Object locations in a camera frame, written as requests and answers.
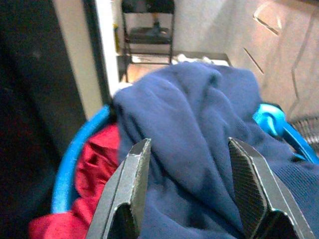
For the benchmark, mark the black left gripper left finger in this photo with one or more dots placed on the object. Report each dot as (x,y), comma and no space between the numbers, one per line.
(124,189)

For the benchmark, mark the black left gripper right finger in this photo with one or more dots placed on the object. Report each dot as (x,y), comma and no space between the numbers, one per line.
(259,189)

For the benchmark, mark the red garment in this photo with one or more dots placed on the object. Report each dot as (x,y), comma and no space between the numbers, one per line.
(97,169)

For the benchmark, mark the blue plastic laundry basket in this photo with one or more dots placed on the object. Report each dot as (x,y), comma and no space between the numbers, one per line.
(69,159)

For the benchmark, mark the navy blue garment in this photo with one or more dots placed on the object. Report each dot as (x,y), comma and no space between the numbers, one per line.
(194,119)

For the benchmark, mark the white cloth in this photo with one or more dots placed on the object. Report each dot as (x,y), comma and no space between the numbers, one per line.
(192,59)

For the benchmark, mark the black metal shelf rack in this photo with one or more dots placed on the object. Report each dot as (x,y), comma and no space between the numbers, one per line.
(149,30)

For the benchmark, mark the low metal frame stand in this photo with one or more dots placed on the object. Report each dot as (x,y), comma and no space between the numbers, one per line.
(139,65)

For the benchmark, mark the dark door frame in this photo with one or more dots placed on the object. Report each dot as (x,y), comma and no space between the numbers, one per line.
(98,49)

